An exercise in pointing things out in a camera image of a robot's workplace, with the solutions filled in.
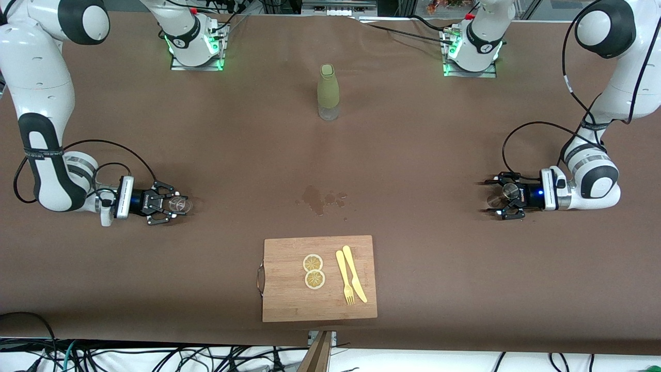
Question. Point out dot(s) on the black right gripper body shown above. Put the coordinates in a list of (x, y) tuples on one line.
[(140, 201)]

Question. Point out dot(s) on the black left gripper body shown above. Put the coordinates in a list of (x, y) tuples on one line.
[(530, 196)]

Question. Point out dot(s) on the steel shaker cup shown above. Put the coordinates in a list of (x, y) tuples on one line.
[(510, 192)]

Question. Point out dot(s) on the clear glass measuring cup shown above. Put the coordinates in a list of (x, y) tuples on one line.
[(183, 205)]

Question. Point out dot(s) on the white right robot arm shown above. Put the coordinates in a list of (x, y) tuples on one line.
[(41, 77)]

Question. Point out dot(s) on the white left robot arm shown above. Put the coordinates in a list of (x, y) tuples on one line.
[(635, 77)]

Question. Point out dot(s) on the brown table cover sheet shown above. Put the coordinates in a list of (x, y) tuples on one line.
[(439, 155)]

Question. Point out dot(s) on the wooden cutting board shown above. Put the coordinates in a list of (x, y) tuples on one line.
[(289, 299)]

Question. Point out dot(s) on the lemon slice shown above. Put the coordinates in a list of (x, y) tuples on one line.
[(313, 262), (315, 280)]

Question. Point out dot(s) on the yellow plastic knife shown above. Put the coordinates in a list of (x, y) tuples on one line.
[(353, 274)]

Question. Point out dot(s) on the yellow plastic fork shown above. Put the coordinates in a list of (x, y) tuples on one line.
[(342, 268)]

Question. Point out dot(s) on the green bottle with clear base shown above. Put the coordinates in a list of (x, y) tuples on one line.
[(328, 90)]

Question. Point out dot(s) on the white power strip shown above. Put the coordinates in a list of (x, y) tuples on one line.
[(338, 11)]

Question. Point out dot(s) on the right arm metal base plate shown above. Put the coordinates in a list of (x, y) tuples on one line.
[(196, 68)]

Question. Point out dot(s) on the small aluminium bracket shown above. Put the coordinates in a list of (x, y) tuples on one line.
[(333, 337)]

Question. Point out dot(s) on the wooden post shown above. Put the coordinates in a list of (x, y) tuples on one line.
[(320, 356)]

